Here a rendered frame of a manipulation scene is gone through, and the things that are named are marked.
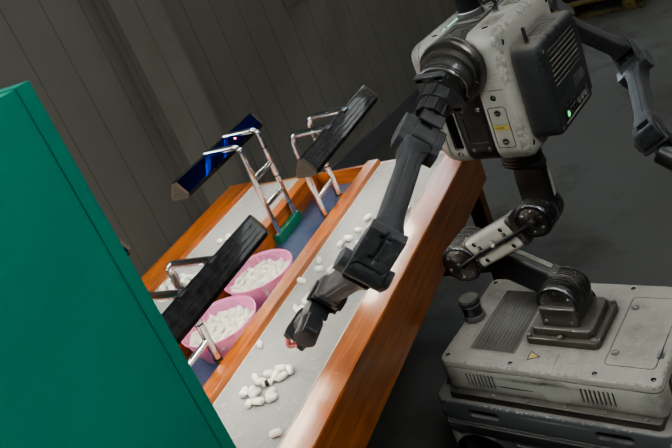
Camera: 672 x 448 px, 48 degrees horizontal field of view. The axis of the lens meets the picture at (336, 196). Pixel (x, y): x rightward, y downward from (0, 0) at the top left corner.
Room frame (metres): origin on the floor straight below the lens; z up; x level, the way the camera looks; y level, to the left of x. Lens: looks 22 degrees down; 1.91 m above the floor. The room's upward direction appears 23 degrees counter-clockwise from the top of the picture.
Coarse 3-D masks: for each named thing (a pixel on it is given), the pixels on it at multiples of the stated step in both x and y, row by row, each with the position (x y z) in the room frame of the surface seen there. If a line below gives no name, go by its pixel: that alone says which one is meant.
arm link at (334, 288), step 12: (348, 252) 1.28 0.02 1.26; (336, 264) 1.29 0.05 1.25; (324, 276) 1.57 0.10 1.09; (336, 276) 1.43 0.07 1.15; (348, 276) 1.31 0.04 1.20; (324, 288) 1.51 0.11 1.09; (336, 288) 1.41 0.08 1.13; (348, 288) 1.35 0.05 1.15; (360, 288) 1.31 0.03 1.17; (384, 288) 1.26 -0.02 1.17; (324, 300) 1.55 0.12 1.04; (336, 300) 1.50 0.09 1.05
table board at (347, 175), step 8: (440, 152) 2.83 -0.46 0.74; (392, 160) 2.95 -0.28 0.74; (480, 160) 2.76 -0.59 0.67; (344, 168) 3.09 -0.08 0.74; (352, 168) 3.05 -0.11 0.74; (360, 168) 3.03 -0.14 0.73; (320, 176) 3.14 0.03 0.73; (336, 176) 3.10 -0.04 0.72; (344, 176) 3.08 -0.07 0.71; (352, 176) 3.06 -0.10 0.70; (320, 184) 3.15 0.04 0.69
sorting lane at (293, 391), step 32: (384, 192) 2.67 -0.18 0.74; (416, 192) 2.56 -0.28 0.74; (352, 224) 2.52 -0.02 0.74; (320, 256) 2.37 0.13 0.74; (288, 320) 2.05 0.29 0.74; (256, 352) 1.95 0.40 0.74; (288, 352) 1.88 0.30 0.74; (320, 352) 1.81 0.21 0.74; (288, 384) 1.73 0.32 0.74; (224, 416) 1.71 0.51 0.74; (256, 416) 1.65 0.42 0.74; (288, 416) 1.60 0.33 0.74
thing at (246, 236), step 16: (240, 224) 2.01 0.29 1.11; (256, 224) 2.03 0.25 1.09; (240, 240) 1.96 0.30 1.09; (256, 240) 1.98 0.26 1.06; (224, 256) 1.88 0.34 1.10; (240, 256) 1.91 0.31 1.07; (208, 272) 1.82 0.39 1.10; (224, 272) 1.84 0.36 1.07; (192, 288) 1.76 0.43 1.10; (208, 288) 1.78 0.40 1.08; (224, 288) 1.81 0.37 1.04; (176, 304) 1.70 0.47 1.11; (192, 304) 1.72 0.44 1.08; (208, 304) 1.74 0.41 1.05; (176, 320) 1.66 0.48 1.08; (192, 320) 1.68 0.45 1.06; (176, 336) 1.62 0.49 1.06
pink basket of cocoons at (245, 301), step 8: (232, 296) 2.29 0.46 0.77; (240, 296) 2.27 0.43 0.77; (248, 296) 2.25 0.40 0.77; (216, 304) 2.30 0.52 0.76; (224, 304) 2.30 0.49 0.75; (232, 304) 2.29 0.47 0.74; (240, 304) 2.27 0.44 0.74; (248, 304) 2.24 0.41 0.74; (208, 312) 2.29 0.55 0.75; (216, 312) 2.29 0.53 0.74; (248, 320) 2.09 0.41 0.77; (192, 328) 2.24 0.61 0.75; (240, 328) 2.07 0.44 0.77; (232, 336) 2.05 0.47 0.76; (184, 344) 2.11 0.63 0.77; (216, 344) 2.04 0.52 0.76; (224, 344) 2.05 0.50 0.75; (232, 344) 2.06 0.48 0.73; (208, 352) 2.07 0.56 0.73; (208, 360) 2.10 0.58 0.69
